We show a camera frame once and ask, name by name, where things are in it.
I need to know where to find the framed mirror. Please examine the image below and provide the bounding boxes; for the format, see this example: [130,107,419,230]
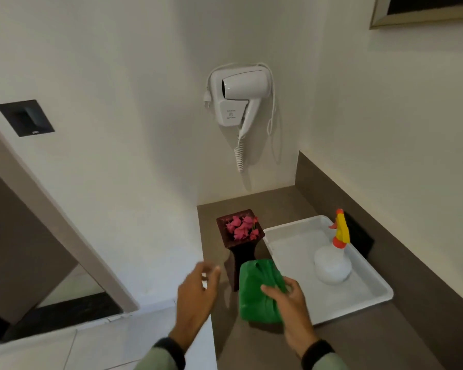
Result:
[369,0,463,30]

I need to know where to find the door frame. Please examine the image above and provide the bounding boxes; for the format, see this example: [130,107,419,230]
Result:
[0,113,140,345]

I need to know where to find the white spray bottle yellow trigger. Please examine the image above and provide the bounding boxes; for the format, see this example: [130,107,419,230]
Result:
[314,209,352,285]

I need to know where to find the person's right hand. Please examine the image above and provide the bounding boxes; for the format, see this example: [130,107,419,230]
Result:
[261,276,320,359]

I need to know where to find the green cleaning cloth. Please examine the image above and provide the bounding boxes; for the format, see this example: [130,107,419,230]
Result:
[239,259,288,325]

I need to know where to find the white coiled cord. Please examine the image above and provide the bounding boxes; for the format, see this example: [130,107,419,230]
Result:
[234,129,246,173]

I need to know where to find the white hair dryer holder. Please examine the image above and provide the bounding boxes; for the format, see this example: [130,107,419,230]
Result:
[209,66,272,127]

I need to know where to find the black wall switch plate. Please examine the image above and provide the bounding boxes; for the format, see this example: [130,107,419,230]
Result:
[0,99,55,137]

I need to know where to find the dark wooden vase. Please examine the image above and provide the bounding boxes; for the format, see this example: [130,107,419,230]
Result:
[216,209,265,292]

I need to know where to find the white plastic tray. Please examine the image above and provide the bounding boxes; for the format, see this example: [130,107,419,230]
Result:
[263,215,394,326]

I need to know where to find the white wall-mounted hair dryer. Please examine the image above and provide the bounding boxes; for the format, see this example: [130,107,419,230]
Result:
[221,71,271,140]

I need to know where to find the pink flowers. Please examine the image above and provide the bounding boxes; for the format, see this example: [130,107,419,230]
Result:
[226,216,260,241]

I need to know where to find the person's left hand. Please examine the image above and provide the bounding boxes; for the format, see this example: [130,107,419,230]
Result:
[169,261,222,353]

